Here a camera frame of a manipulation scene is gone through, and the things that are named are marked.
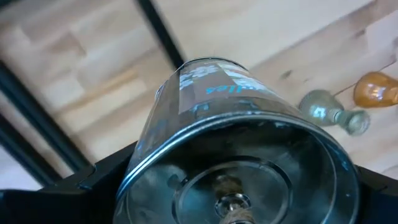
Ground black metal table frame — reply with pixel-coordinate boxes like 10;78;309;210
0;58;93;189

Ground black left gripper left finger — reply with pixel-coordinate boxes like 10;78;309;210
42;141;137;224

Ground amber glass candlestick holder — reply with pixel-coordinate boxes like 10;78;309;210
353;71;398;109

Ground wooden shelf black metal legs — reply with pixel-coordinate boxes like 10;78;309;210
134;0;379;71

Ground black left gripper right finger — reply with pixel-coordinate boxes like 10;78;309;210
356;166;398;224

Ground silver tin candle can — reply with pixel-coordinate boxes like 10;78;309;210
113;57;361;224

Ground green glass candlestick holder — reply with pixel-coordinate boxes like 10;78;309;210
297;89;371;137

